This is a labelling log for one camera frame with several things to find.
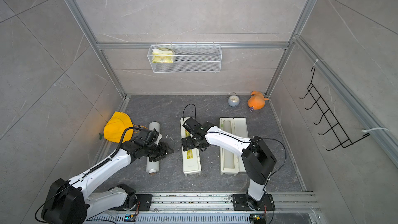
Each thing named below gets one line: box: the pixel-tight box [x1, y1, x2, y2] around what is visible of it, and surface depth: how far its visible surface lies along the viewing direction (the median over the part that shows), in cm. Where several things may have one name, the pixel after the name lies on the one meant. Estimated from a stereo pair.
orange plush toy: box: [247, 90, 270, 110], surface depth 110 cm
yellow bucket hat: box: [103, 111, 134, 144], surface depth 103 cm
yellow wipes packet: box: [151, 47, 175, 64], surface depth 88 cm
